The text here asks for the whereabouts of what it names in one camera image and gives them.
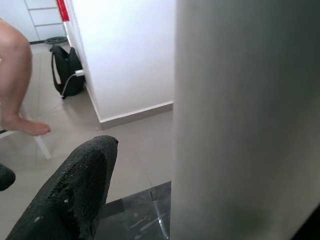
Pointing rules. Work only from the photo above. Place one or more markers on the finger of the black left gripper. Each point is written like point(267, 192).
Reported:
point(6, 177)

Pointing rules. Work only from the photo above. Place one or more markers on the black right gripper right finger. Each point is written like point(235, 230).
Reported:
point(315, 233)

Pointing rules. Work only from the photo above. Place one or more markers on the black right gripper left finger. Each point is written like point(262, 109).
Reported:
point(70, 200)

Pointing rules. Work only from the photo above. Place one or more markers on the white threaded plastic table leg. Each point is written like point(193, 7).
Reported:
point(237, 112)

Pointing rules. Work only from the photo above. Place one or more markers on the person bare leg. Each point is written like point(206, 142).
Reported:
point(15, 62)

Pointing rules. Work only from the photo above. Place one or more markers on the black backpack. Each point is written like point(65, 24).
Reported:
point(62, 60)

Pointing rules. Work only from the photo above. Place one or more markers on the black weight plate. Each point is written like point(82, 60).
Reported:
point(56, 40)

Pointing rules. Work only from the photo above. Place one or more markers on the white drawer cabinet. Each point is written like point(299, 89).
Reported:
point(45, 17)

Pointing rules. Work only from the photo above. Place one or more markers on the red white pole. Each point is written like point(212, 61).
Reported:
point(62, 10)

